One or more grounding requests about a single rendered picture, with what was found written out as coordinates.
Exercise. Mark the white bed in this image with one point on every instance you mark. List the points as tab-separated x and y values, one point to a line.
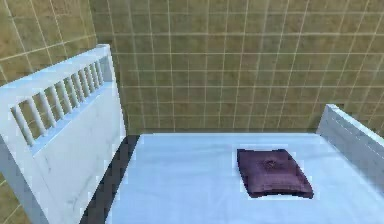
186	186

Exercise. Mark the dark purple pillow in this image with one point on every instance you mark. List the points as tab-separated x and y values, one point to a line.
273	173

